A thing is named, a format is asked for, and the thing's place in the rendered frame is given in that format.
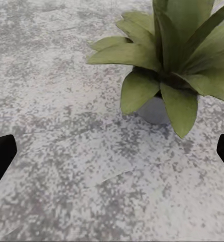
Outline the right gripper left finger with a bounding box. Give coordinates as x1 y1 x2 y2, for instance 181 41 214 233
0 134 17 180

